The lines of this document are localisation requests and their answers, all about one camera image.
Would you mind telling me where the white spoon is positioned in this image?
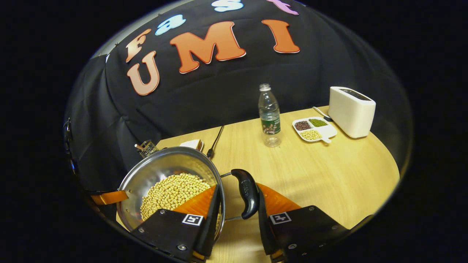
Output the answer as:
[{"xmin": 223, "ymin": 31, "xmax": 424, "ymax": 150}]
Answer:
[{"xmin": 313, "ymin": 106, "xmax": 334, "ymax": 122}]

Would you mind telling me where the black backdrop cloth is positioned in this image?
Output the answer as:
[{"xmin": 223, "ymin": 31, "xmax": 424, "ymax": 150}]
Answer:
[{"xmin": 64, "ymin": 0, "xmax": 414, "ymax": 190}]

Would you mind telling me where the clear plastic water bottle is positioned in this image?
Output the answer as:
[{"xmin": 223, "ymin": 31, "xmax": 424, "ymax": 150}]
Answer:
[{"xmin": 258, "ymin": 83, "xmax": 282, "ymax": 148}]

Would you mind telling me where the white toaster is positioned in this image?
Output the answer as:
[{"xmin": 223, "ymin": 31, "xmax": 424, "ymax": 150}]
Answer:
[{"xmin": 328, "ymin": 86, "xmax": 376, "ymax": 138}]

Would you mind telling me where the small white plate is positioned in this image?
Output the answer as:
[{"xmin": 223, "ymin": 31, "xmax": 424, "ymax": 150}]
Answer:
[{"xmin": 179, "ymin": 139, "xmax": 204, "ymax": 152}]

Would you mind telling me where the metal wire holder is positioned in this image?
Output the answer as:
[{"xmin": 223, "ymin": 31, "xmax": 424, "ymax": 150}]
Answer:
[{"xmin": 135, "ymin": 140, "xmax": 159, "ymax": 158}]

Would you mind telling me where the white divided bean dish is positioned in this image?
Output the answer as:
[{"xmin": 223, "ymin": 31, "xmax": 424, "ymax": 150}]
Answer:
[{"xmin": 292, "ymin": 117, "xmax": 337, "ymax": 144}]

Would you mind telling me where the pile of soybeans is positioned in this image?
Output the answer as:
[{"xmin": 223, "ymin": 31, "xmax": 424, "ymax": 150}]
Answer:
[{"xmin": 140, "ymin": 173, "xmax": 222, "ymax": 229}]

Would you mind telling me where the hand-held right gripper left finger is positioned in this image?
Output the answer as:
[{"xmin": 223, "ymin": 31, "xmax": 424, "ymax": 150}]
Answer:
[{"xmin": 131, "ymin": 184, "xmax": 223, "ymax": 263}]

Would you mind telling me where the black power cable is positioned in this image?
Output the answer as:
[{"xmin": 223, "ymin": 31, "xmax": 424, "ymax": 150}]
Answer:
[{"xmin": 207, "ymin": 125, "xmax": 225, "ymax": 159}]

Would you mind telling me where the stainless steel pot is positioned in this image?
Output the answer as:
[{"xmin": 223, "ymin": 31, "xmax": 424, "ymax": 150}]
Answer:
[{"xmin": 116, "ymin": 146, "xmax": 261, "ymax": 241}]

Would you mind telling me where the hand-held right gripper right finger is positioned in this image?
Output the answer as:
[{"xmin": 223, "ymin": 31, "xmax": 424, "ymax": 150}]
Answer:
[{"xmin": 256, "ymin": 183, "xmax": 350, "ymax": 263}]

